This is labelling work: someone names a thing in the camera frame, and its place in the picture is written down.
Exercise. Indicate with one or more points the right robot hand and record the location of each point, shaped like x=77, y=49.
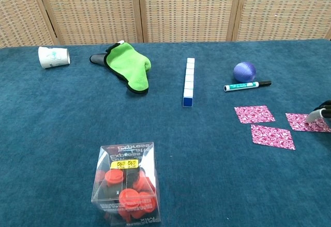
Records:
x=323, y=109

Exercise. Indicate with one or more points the teal marker with black cap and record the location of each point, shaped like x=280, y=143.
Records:
x=241, y=87

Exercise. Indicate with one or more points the purple ball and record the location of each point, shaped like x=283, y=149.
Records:
x=244, y=72

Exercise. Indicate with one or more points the white and blue block bar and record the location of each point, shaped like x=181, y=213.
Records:
x=189, y=82

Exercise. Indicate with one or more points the woven folding screen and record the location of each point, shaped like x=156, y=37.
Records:
x=181, y=7

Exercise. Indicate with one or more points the green cleaning mitt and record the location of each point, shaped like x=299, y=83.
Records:
x=126, y=66

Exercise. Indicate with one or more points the clear box of red caps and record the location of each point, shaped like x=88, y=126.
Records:
x=126, y=185

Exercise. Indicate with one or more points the white paper cup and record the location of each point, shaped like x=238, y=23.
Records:
x=53, y=57

